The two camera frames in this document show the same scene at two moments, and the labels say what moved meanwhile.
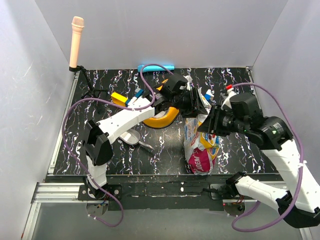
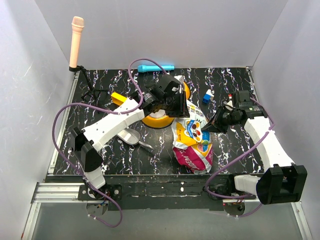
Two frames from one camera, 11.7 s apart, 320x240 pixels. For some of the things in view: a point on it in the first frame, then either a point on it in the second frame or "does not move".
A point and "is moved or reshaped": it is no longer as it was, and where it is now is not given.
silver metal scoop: x=131 y=137 does not move
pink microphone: x=77 y=23 does not move
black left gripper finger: x=197 y=98 to x=183 y=99
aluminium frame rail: x=54 y=192 does not move
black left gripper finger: x=197 y=108 to x=184 y=112
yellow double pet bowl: x=162 y=119 does not move
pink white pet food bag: x=201 y=149 is moved or reshaped
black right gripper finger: x=218 y=134 to x=222 y=129
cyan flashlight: x=156 y=68 does not move
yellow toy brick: x=118 y=99 does not move
